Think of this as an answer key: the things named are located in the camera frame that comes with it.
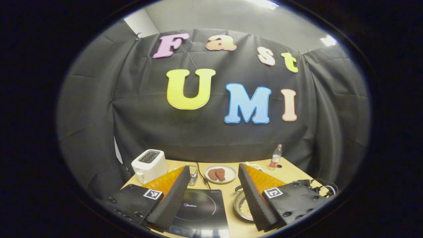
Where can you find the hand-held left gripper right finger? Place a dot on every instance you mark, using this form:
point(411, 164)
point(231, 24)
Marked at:
point(252, 198)

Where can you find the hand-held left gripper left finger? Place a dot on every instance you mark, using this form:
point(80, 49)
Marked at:
point(175, 198)

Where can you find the black induction cooktop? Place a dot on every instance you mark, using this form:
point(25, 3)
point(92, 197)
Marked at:
point(205, 208)

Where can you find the large pile of soybeans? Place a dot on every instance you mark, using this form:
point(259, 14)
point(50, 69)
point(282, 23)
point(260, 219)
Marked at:
point(247, 208)

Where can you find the white divided dish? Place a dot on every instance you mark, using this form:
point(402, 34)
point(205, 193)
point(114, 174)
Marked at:
point(252, 165)

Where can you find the round white plate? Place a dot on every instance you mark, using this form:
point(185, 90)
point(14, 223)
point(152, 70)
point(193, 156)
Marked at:
point(229, 173)

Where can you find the brown meat piece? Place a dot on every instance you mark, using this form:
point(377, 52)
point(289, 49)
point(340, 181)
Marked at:
point(212, 174)
point(220, 174)

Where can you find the white toaster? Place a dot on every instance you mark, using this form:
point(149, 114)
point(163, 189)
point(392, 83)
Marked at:
point(150, 165)

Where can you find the clear plastic water bottle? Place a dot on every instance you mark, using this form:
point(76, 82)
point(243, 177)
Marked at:
point(275, 158)

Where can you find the black backdrop cloth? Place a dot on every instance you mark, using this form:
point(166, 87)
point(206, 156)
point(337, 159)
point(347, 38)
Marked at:
point(148, 115)

